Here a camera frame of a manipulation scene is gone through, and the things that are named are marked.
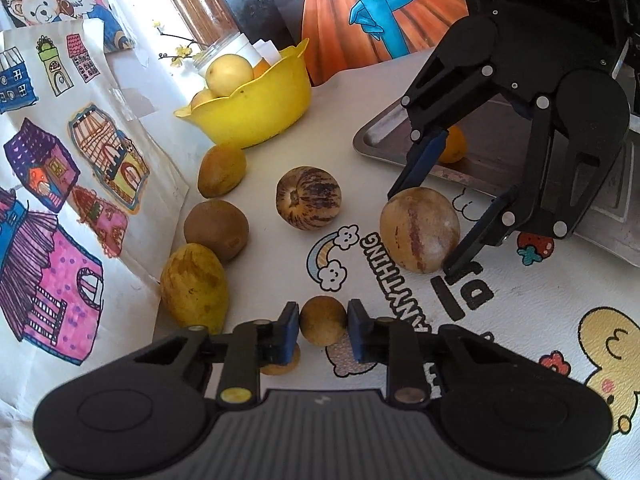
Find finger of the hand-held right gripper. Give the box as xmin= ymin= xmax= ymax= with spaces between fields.
xmin=387 ymin=49 xmax=494 ymax=201
xmin=442 ymin=94 xmax=617 ymax=277

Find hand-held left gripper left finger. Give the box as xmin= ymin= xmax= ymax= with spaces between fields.
xmin=132 ymin=301 xmax=301 ymax=406

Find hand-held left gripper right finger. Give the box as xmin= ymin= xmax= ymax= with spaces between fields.
xmin=346 ymin=298 xmax=501 ymax=404

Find small round brown fruit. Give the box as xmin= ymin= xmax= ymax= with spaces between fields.
xmin=260 ymin=345 xmax=303 ymax=377
xmin=299 ymin=296 xmax=349 ymax=347

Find metal tray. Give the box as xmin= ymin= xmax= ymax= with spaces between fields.
xmin=352 ymin=87 xmax=640 ymax=266

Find pale striped pepino melon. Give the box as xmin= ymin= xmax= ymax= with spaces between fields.
xmin=379 ymin=186 xmax=461 ymax=275

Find yellow mango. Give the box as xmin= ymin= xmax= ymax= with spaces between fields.
xmin=159 ymin=243 xmax=230 ymax=335

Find golden brown speckled pear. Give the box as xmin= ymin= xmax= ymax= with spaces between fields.
xmin=197 ymin=143 xmax=248 ymax=199

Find small orange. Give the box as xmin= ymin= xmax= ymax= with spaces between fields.
xmin=438 ymin=127 xmax=468 ymax=164

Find white printed tablecloth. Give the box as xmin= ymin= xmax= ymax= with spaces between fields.
xmin=151 ymin=47 xmax=640 ymax=443

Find dark striped pepino melon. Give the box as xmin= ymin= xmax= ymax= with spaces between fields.
xmin=275 ymin=166 xmax=343 ymax=232

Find orange dress poster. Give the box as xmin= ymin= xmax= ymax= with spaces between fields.
xmin=300 ymin=0 xmax=472 ymax=87

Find yellow plastic bowl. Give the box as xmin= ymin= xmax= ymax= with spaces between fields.
xmin=173 ymin=38 xmax=313 ymax=150

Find large yellow round fruit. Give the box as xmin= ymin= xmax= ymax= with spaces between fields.
xmin=205 ymin=54 xmax=255 ymax=99

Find white jar with orange base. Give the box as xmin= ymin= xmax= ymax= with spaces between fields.
xmin=192 ymin=32 xmax=251 ymax=70

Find houses drawing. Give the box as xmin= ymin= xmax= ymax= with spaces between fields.
xmin=0 ymin=19 xmax=192 ymax=366

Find yellow flower twig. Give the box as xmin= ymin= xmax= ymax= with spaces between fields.
xmin=152 ymin=20 xmax=202 ymax=67

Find teddy bear drawing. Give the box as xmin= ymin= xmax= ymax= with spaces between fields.
xmin=0 ymin=0 xmax=137 ymax=54

